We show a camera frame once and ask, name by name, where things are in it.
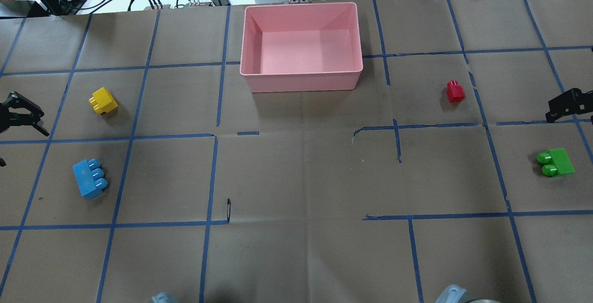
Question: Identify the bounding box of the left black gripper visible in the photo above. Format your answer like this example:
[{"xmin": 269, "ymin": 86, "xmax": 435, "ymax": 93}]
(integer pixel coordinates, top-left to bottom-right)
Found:
[{"xmin": 0, "ymin": 91, "xmax": 50, "ymax": 137}]

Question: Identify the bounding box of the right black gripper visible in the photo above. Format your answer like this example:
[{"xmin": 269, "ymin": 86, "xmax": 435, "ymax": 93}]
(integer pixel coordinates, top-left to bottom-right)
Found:
[{"xmin": 546, "ymin": 88, "xmax": 593, "ymax": 123}]

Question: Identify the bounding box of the green toy block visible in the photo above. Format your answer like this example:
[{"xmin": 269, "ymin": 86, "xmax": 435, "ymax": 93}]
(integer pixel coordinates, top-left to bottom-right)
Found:
[{"xmin": 536, "ymin": 148, "xmax": 575, "ymax": 177}]

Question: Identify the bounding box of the blue toy block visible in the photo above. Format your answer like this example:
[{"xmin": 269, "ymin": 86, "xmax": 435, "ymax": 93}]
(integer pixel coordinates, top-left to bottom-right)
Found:
[{"xmin": 72, "ymin": 158, "xmax": 109, "ymax": 200}]

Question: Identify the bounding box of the pink plastic box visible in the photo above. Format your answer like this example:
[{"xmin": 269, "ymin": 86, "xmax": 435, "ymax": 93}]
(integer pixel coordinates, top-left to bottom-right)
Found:
[{"xmin": 240, "ymin": 2, "xmax": 364, "ymax": 93}]

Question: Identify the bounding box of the yellow toy block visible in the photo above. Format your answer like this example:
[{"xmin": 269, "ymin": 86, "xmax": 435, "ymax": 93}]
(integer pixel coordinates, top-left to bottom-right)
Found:
[{"xmin": 88, "ymin": 87, "xmax": 119, "ymax": 115}]

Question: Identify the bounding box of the red toy block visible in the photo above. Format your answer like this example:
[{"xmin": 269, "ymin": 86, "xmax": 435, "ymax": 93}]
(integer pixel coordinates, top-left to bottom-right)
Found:
[{"xmin": 446, "ymin": 80, "xmax": 466, "ymax": 104}]

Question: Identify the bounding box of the brown paper table mat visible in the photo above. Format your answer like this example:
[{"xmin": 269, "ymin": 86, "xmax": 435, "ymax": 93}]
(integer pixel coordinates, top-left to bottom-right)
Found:
[{"xmin": 1, "ymin": 0, "xmax": 592, "ymax": 303}]

